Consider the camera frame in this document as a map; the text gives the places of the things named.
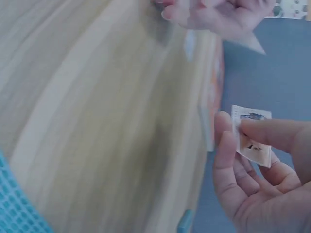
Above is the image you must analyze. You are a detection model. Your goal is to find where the person's right hand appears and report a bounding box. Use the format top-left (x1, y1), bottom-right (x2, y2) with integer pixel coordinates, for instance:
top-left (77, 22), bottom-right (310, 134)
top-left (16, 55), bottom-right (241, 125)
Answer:
top-left (213, 111), bottom-right (311, 233)

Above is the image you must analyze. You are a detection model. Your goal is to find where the person's left hand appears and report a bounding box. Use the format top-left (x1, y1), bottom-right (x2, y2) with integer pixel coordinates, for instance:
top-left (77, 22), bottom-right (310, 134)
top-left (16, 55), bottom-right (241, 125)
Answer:
top-left (150, 0), bottom-right (277, 41)

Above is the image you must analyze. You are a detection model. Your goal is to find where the small white orange sachet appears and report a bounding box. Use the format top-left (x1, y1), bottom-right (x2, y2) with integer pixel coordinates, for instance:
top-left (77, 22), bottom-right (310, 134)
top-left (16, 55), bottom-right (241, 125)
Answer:
top-left (230, 104), bottom-right (272, 169)

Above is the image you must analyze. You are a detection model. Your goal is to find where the small teal block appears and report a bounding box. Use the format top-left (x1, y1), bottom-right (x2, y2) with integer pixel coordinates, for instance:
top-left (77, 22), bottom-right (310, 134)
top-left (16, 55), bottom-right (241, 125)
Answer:
top-left (176, 209), bottom-right (194, 233)

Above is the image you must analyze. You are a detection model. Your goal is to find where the blue mesh basket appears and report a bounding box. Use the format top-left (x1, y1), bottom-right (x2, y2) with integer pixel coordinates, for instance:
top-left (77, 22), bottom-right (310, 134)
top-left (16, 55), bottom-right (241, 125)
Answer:
top-left (0, 147), bottom-right (56, 233)

